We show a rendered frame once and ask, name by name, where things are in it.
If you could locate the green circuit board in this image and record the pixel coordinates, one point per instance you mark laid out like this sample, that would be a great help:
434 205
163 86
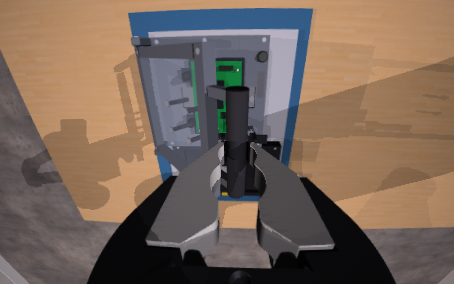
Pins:
226 75

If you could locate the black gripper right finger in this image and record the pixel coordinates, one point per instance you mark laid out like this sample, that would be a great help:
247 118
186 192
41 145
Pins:
294 215

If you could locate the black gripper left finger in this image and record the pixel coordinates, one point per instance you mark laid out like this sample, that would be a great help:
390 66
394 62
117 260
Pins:
181 214

